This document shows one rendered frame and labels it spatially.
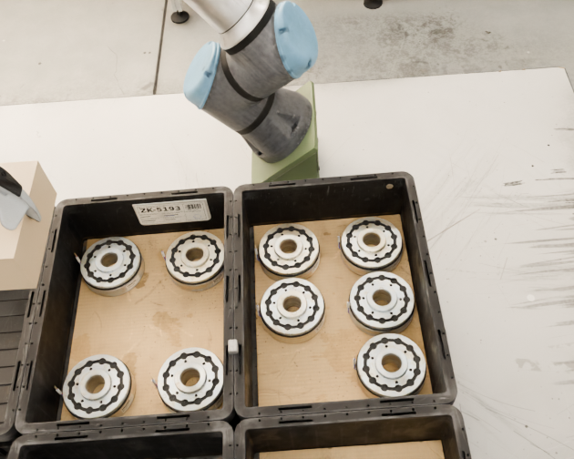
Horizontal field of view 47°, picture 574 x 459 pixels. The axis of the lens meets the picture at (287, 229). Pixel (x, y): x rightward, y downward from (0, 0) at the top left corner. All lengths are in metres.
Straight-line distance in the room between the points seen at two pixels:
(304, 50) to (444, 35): 1.76
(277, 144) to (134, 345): 0.46
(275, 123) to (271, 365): 0.47
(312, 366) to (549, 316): 0.46
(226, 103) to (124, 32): 1.85
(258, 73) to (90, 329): 0.51
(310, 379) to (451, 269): 0.40
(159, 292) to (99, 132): 0.57
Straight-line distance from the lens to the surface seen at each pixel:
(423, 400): 0.92
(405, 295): 1.07
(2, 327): 1.21
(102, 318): 1.15
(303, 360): 1.05
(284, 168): 1.29
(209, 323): 1.09
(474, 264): 1.30
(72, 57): 2.99
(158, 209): 1.15
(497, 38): 2.88
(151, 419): 0.94
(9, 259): 0.89
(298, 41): 1.13
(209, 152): 1.48
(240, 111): 1.23
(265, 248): 1.12
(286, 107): 1.27
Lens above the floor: 1.79
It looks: 55 degrees down
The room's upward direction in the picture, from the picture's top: 7 degrees counter-clockwise
